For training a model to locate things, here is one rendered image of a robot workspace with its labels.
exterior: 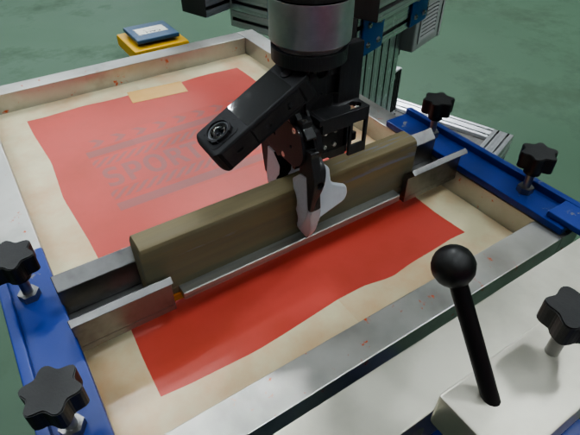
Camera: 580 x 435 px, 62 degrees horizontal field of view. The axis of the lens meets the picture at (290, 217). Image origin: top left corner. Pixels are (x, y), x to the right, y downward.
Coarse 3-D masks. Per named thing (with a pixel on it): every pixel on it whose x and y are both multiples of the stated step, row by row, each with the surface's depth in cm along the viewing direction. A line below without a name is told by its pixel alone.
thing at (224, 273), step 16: (352, 208) 60; (368, 208) 60; (320, 224) 57; (336, 224) 58; (288, 240) 55; (304, 240) 56; (256, 256) 53; (272, 256) 54; (224, 272) 52; (240, 272) 52; (192, 288) 50; (208, 288) 51
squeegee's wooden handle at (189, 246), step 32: (352, 160) 56; (384, 160) 58; (256, 192) 51; (288, 192) 52; (352, 192) 58; (384, 192) 62; (160, 224) 48; (192, 224) 48; (224, 224) 49; (256, 224) 52; (288, 224) 55; (160, 256) 47; (192, 256) 49; (224, 256) 52
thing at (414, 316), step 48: (192, 48) 99; (240, 48) 105; (0, 96) 84; (48, 96) 88; (0, 144) 72; (0, 192) 63; (480, 192) 64; (0, 240) 56; (528, 240) 56; (432, 288) 51; (480, 288) 51; (336, 336) 46; (384, 336) 46; (96, 384) 46; (288, 384) 42; (336, 384) 43; (192, 432) 39; (240, 432) 39
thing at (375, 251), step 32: (192, 96) 91; (224, 96) 91; (352, 224) 63; (384, 224) 63; (416, 224) 63; (448, 224) 63; (320, 256) 59; (352, 256) 59; (384, 256) 59; (416, 256) 59; (352, 288) 55
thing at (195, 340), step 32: (128, 96) 91; (32, 128) 82; (64, 128) 82; (96, 128) 82; (128, 128) 82; (64, 160) 75; (64, 192) 69; (96, 192) 69; (192, 192) 69; (224, 192) 69; (96, 224) 63; (128, 224) 63; (288, 256) 59; (224, 288) 55; (256, 288) 55; (288, 288) 55; (320, 288) 55; (160, 320) 52; (192, 320) 52; (224, 320) 52; (256, 320) 52; (288, 320) 52; (160, 352) 49; (192, 352) 49; (224, 352) 49; (160, 384) 46
